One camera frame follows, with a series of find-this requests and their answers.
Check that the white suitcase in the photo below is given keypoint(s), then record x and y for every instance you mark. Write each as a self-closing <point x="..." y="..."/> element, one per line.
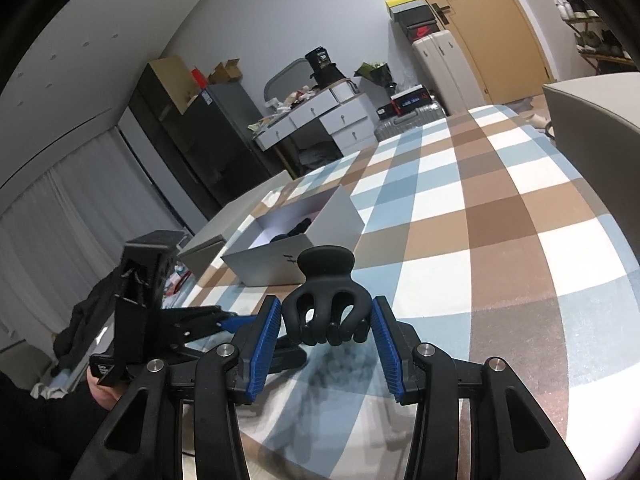
<point x="445" y="65"/>

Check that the pile of small packets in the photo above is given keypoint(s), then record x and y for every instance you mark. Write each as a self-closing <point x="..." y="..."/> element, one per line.
<point x="177" y="280"/>

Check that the black ribbed hair claw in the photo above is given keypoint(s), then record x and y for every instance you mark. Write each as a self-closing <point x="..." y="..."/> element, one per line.
<point x="301" y="225"/>

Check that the dark cloth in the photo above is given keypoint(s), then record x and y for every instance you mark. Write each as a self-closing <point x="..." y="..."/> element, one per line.
<point x="85" y="320"/>

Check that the white curtain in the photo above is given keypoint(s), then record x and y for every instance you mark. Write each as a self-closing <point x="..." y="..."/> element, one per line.
<point x="75" y="220"/>

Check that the large black hair claw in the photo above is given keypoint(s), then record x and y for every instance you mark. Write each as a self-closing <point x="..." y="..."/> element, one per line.
<point x="325" y="260"/>

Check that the dark wrapped bouquet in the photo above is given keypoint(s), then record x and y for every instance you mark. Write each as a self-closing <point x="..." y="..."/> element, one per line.
<point x="377" y="74"/>

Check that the shoe rack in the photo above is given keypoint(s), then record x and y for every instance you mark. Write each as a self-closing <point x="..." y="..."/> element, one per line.
<point x="595" y="35"/>

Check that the wooden door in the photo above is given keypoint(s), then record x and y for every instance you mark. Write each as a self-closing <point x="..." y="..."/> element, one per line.
<point x="500" y="35"/>

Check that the person's left forearm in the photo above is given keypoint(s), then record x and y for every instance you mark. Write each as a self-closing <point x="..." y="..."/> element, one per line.
<point x="40" y="425"/>

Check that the black wardrobe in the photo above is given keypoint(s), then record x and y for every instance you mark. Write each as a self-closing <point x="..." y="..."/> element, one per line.
<point x="165" y="150"/>

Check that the silver suitcase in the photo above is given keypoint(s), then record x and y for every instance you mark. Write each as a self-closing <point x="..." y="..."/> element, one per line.
<point x="405" y="125"/>

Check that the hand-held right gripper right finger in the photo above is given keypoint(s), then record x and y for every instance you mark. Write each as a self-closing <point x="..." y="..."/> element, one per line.
<point x="387" y="350"/>

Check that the grey arched mirror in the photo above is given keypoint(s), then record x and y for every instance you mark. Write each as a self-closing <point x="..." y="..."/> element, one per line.
<point x="280" y="80"/>

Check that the white dressing table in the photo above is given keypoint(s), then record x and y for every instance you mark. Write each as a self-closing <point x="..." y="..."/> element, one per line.
<point x="325" y="120"/>

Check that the person's left hand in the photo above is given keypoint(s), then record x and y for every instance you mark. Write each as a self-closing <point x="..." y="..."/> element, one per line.
<point x="105" y="397"/>

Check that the black and red box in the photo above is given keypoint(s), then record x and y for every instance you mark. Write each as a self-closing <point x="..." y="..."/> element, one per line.
<point x="407" y="100"/>

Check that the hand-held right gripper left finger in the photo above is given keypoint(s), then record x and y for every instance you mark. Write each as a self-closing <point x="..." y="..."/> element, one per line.
<point x="262" y="350"/>

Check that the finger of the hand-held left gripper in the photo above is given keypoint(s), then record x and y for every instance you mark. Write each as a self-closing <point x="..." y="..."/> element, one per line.
<point x="290" y="357"/>
<point x="200" y="317"/>

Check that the cardboard boxes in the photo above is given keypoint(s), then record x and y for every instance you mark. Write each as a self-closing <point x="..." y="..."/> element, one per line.
<point x="225" y="72"/>

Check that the pile of cosmetics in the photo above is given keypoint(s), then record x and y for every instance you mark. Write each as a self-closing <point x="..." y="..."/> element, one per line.
<point x="295" y="97"/>

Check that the grey storage box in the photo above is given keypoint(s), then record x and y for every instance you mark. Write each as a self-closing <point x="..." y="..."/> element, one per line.
<point x="270" y="265"/>

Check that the stack of shoe boxes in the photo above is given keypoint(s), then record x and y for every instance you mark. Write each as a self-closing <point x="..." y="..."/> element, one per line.
<point x="407" y="10"/>

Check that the dark grey refrigerator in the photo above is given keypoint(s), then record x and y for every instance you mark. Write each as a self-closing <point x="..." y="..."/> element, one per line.
<point x="230" y="125"/>

